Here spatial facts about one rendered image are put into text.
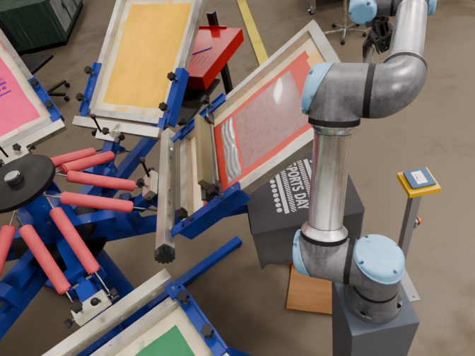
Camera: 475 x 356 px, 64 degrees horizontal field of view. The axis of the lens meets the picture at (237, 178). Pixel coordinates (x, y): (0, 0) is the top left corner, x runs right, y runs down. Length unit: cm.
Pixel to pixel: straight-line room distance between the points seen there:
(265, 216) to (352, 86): 93
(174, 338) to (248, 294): 115
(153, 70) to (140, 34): 26
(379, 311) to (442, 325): 144
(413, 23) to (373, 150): 233
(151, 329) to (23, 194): 71
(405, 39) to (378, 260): 51
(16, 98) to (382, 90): 212
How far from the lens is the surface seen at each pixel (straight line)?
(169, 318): 149
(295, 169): 181
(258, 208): 167
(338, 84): 83
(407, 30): 101
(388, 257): 97
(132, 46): 234
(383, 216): 284
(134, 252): 298
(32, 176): 172
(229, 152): 150
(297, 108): 138
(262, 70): 164
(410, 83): 86
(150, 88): 214
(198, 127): 159
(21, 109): 251
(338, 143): 87
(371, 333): 113
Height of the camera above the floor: 224
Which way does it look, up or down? 45 degrees down
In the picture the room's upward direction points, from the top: 15 degrees counter-clockwise
